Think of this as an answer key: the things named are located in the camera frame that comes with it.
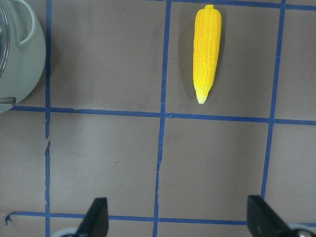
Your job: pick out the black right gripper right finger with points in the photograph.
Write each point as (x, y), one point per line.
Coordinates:
(262, 221)

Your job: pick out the pale green cooking pot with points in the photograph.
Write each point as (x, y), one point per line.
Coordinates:
(22, 52)

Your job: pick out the yellow toy corn cob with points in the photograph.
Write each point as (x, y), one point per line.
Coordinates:
(206, 45)

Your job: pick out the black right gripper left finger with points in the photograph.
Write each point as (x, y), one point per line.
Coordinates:
(96, 220)

